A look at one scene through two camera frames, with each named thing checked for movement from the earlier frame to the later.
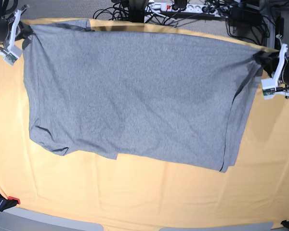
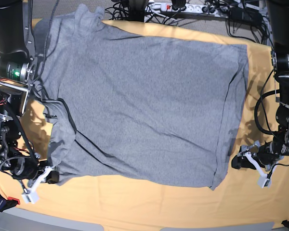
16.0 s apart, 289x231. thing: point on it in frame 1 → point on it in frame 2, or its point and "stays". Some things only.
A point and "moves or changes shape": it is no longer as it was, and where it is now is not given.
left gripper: [5, 30] → [36, 174]
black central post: [136, 10] stays
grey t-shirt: [172, 99] moves or changes shape
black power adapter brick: [244, 14] stays
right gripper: [286, 73] → [264, 156]
